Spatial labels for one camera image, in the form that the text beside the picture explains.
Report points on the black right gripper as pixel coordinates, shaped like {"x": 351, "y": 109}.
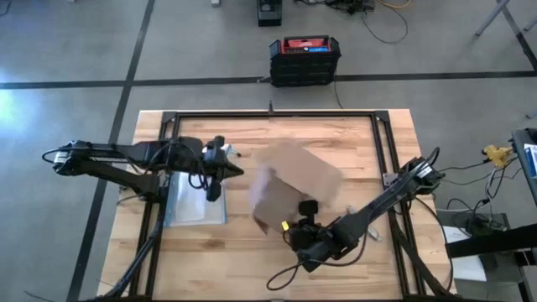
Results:
{"x": 312, "y": 241}

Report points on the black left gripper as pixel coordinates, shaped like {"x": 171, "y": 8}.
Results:
{"x": 201, "y": 159}

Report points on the white mesh pouch blue trim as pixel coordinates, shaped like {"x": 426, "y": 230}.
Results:
{"x": 193, "y": 205}

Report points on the brown cardboard box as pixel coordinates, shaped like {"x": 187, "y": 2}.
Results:
{"x": 293, "y": 180}

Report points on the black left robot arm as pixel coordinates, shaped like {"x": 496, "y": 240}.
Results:
{"x": 109, "y": 161}

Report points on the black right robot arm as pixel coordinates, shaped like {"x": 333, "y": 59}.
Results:
{"x": 377, "y": 205}

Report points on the red and black toolbox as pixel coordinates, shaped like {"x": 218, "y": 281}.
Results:
{"x": 304, "y": 67}

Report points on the white paper sheet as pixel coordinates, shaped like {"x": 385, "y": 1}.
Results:
{"x": 470, "y": 268}

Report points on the black floor device box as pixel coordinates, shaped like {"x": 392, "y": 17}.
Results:
{"x": 269, "y": 17}

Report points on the black bar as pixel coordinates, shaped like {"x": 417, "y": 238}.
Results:
{"x": 495, "y": 241}

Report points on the yellow power connector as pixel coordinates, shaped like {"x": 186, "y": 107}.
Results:
{"x": 497, "y": 155}

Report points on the black side table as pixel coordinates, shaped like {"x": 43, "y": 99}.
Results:
{"x": 520, "y": 168}

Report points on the blue box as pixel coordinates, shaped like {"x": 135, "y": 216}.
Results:
{"x": 532, "y": 161}

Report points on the grey table legs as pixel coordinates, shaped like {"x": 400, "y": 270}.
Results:
{"x": 493, "y": 17}

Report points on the black aluminium table frame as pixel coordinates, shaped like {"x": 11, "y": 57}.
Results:
{"x": 210, "y": 113}

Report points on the short black post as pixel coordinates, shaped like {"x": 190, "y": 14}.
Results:
{"x": 270, "y": 108}

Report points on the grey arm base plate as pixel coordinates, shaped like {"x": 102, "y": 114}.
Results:
{"x": 389, "y": 179}

